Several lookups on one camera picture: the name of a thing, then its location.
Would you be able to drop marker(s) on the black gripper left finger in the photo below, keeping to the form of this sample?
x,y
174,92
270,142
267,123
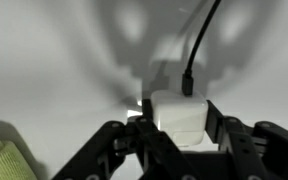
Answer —
x,y
159,157

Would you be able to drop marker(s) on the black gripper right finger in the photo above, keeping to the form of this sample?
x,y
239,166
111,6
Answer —
x,y
230,135

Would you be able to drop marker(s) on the white power adapter cube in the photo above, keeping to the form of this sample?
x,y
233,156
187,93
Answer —
x,y
182,118

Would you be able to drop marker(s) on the white whiteboard mat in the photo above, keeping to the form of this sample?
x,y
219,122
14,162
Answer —
x,y
68,66

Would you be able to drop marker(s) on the yellow-green folded cloth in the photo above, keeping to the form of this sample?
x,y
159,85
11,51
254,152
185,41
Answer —
x,y
13,165

